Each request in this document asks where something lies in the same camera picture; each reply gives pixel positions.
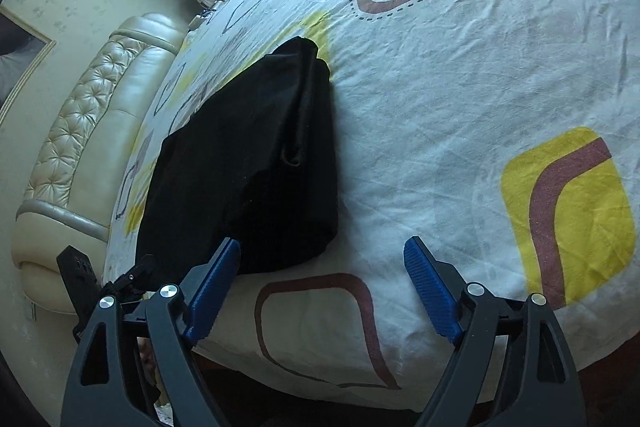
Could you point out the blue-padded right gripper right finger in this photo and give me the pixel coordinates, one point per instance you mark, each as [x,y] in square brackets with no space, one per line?
[511,364]

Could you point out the framed wedding photo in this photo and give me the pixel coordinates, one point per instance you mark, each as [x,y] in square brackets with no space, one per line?
[23,48]

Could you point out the patterned white bed sheet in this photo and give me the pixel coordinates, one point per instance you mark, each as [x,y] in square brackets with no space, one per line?
[504,133]

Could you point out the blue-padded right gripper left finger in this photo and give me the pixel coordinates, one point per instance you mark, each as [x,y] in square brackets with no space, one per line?
[107,385]

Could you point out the cream tufted headboard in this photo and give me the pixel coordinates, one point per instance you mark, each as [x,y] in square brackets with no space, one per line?
[72,191]

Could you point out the black pants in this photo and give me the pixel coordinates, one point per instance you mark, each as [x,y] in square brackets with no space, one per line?
[255,163]

